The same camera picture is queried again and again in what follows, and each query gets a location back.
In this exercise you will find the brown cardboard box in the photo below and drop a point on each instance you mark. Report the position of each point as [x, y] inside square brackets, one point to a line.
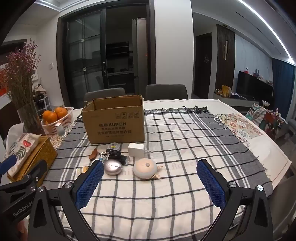
[111, 125]

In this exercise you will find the yellow paper bag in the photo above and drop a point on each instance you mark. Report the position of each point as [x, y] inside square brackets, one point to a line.
[226, 90]

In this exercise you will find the small wooden trinket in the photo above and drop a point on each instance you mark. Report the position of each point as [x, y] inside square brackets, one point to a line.
[94, 154]

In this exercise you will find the dark glass sliding door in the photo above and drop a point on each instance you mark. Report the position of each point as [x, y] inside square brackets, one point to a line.
[83, 58]

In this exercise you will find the dried pink flowers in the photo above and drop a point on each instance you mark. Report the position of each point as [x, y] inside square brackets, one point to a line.
[22, 69]

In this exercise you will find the grey dining chair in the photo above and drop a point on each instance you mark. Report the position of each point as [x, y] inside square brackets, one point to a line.
[166, 91]
[104, 95]

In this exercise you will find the white rectangular box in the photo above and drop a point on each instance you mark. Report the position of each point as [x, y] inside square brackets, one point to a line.
[136, 150]

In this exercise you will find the white television cabinet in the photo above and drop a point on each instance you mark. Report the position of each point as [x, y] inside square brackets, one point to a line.
[231, 99]

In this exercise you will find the printed fabric tissue cover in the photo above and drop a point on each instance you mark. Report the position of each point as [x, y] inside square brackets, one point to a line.
[20, 148]

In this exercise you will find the silver oval case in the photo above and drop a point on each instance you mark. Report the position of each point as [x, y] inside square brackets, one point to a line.
[112, 167]

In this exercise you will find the orange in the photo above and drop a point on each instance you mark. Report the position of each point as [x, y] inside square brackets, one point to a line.
[47, 122]
[49, 115]
[61, 112]

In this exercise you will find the ceiling light strip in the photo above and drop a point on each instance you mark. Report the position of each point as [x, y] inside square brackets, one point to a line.
[270, 27]

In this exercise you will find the small figurine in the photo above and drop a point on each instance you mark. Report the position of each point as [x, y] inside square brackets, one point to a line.
[42, 89]

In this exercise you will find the glass vase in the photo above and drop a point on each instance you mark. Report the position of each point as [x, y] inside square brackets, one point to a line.
[32, 120]

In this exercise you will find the silver refrigerator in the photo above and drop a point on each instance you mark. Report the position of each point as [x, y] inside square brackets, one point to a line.
[138, 58]

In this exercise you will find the small clear bottle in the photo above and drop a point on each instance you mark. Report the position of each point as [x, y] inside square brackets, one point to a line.
[81, 170]

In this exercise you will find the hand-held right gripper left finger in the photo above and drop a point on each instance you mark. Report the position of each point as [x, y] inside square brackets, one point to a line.
[89, 184]

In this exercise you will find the white shelf rack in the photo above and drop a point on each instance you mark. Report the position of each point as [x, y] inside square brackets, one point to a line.
[42, 103]

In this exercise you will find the black car key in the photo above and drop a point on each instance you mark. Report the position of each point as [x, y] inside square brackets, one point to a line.
[113, 153]

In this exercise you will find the woven yellow tissue box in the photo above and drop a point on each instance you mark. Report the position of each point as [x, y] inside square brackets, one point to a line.
[44, 150]

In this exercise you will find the grey white checked tablecloth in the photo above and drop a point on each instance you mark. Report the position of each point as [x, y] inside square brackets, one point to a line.
[173, 139]

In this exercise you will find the white lotus ornament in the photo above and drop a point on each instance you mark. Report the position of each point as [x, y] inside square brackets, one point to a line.
[266, 103]

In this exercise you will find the blue curtain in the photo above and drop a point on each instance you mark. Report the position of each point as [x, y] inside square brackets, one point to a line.
[283, 85]

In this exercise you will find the black television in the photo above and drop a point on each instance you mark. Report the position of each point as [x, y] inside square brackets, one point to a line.
[253, 87]

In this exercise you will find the small white cylinder device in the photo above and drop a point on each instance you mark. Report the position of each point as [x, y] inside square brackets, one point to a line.
[60, 131]

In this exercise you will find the colourful patterned cloth bag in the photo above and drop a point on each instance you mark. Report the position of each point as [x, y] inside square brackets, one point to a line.
[255, 114]

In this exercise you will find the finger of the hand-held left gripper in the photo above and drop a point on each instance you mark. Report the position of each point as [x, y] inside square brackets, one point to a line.
[35, 171]
[7, 163]

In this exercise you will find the dark wooden door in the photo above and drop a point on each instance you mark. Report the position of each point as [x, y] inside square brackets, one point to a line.
[203, 64]

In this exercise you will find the dark slatted wooden panel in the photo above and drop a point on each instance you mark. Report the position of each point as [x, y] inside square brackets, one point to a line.
[225, 58]

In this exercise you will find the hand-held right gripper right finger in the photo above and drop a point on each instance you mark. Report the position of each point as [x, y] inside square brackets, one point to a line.
[211, 187]

